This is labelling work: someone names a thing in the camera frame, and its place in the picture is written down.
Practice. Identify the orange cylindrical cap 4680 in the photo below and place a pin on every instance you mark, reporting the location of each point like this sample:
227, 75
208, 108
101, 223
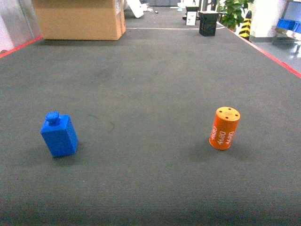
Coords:
224, 127

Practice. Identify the blue bottle-shaped block part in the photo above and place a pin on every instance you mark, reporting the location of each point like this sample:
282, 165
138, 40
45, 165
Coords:
59, 134

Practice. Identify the blue bin on far shelf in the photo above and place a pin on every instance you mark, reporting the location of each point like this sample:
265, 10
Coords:
291, 25

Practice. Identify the white sign board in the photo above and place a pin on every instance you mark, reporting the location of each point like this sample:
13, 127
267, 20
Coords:
191, 17

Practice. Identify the black crate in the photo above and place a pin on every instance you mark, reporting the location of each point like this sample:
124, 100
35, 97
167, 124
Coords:
208, 23

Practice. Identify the yellow black striped bollard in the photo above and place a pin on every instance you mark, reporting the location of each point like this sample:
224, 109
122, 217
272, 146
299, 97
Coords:
246, 26

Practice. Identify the green potted plant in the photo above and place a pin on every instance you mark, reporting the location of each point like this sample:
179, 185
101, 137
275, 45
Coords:
231, 12

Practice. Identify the large cardboard box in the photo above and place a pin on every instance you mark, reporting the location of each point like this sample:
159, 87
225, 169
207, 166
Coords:
80, 19

